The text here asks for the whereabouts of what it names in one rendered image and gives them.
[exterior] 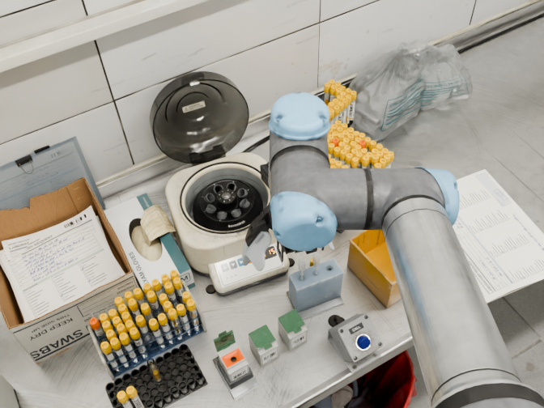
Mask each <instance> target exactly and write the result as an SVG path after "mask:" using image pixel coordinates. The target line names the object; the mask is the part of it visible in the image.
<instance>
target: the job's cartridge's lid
mask: <svg viewBox="0 0 544 408"><path fill-rule="evenodd" d="M235 342H236V340H235V337H234V333H233V331H232V330H231V331H229V332H227V331H226V330H225V331H223V332H222V333H220V334H219V337H218V338H216V339H214V344H215V348H216V351H217V352H219V351H221V350H224V349H226V348H228V347H230V346H231V345H232V344H233V343H235Z"/></svg>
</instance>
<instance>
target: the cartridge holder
mask: <svg viewBox="0 0 544 408"><path fill-rule="evenodd" d="M212 360H213V363H214V365H215V367H216V368H217V370H218V372H219V375H220V376H221V377H222V379H223V381H224V383H225V385H226V386H227V388H228V390H229V392H230V394H231V395H232V397H233V399H234V401H235V400H236V399H238V398H239V397H242V396H244V395H245V394H246V393H249V392H250V391H252V390H254V389H255V388H257V387H259V383H258V382H257V379H256V378H255V376H254V375H253V372H252V370H251V368H250V367H249V372H248V373H246V374H244V375H243V376H241V377H239V378H237V379H236V380H234V381H232V382H230V380H229V379H228V377H227V375H226V373H225V371H224V370H223V368H222V366H221V365H220V363H219V357H216V358H214V359H212Z"/></svg>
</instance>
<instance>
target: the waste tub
mask: <svg viewBox="0 0 544 408"><path fill-rule="evenodd" d="M349 241H350V247H349V254H348V261H347V267H348V268H349V269H350V270H351V271H352V272H353V273H354V274H355V276H356V277H357V278H358V279H359V280H360V281H361V282H362V283H363V284H364V285H365V287H366V288H367V289H368V290H369V291H370V292H371V293H372V294H373V295H374V296H375V297H376V298H377V299H378V300H379V301H380V302H381V303H382V304H383V305H384V306H385V308H389V307H390V306H392V305H393V304H395V303H397V302H398V301H399V300H401V299H402V298H401V295H400V291H399V289H398V285H397V280H396V277H395V274H394V271H393V266H392V262H391V260H390V256H389V251H388V248H387V245H386V242H385V237H384V234H383V232H382V230H364V231H362V232H360V233H359V234H358V235H356V236H354V237H352V238H350V239H349Z"/></svg>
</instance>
